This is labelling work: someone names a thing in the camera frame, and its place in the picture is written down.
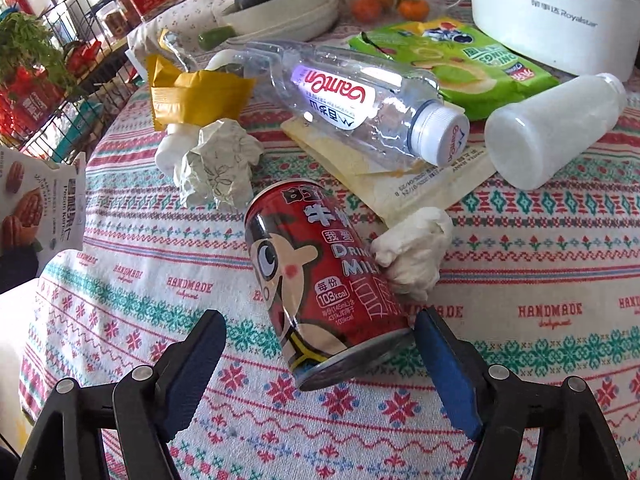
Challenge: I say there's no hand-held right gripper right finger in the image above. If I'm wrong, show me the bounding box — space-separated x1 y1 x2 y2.
413 308 632 480

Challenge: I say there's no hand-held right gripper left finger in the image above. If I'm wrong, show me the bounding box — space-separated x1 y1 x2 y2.
15 309 228 480

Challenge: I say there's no red milk drink can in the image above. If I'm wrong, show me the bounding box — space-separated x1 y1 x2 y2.
243 178 416 392

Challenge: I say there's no green snack bag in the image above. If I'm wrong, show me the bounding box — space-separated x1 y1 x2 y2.
348 20 561 122

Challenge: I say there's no crumpled white tissue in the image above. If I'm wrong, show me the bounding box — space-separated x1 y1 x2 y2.
372 207 454 303

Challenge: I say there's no patterned red green tablecloth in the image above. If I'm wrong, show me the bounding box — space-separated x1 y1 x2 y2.
20 0 640 480

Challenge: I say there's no beige flat packet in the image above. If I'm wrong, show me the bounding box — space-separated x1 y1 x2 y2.
281 117 498 221

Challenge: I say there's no crumpled printed paper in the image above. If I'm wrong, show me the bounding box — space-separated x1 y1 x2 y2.
180 118 264 211

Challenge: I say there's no small white tissue wad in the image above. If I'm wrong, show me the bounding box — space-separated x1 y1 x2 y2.
154 125 201 173

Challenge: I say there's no pecan nut snack bag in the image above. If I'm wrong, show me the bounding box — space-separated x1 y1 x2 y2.
0 147 87 293

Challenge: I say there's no frosted white plastic bottle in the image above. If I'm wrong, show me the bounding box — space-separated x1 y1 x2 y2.
484 73 628 191

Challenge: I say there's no clear plastic water bottle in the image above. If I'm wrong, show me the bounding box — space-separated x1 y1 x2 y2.
227 40 471 168

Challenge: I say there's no yellow snack wrapper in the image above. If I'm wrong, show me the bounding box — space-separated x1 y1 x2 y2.
146 55 253 132

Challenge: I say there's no tangerine with leaf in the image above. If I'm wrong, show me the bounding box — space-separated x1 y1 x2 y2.
396 0 431 23

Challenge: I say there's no white shallow plate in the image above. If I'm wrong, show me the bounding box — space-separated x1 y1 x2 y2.
225 10 338 44
220 0 341 36

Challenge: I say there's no green leafy plant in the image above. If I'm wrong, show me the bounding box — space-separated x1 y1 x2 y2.
0 12 68 92

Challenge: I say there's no white electric cooking pot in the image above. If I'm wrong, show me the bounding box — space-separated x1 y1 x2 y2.
465 0 640 83

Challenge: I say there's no small glass jar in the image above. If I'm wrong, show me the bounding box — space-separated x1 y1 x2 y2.
102 0 142 38

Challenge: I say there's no black wire rack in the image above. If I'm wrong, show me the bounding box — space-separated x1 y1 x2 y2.
0 0 151 163

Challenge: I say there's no white bowl with green handle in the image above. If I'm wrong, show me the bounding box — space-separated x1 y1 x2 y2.
198 0 333 51

